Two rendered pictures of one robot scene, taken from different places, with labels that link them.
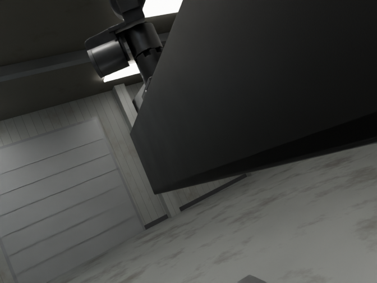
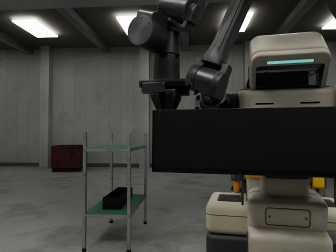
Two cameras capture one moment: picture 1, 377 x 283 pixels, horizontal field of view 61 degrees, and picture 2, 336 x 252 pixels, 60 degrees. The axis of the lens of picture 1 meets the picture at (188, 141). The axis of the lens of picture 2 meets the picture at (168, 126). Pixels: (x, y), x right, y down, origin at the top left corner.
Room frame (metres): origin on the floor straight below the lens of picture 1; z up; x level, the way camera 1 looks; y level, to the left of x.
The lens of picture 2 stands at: (0.23, 0.51, 1.09)
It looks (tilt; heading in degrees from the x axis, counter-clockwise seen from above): 2 degrees up; 303
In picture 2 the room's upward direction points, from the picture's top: straight up
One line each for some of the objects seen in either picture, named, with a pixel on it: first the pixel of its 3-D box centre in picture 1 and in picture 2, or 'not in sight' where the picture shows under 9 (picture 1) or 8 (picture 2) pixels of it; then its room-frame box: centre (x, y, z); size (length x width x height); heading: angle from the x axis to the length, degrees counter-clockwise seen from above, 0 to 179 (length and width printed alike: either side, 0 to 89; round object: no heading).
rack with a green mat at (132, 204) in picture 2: not in sight; (118, 183); (2.36, -1.84, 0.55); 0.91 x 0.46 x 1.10; 117
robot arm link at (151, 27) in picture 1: (141, 44); (165, 44); (0.56, 0.01, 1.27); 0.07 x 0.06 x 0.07; 93
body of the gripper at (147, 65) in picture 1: (157, 73); (166, 73); (0.56, 0.00, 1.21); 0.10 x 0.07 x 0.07; 19
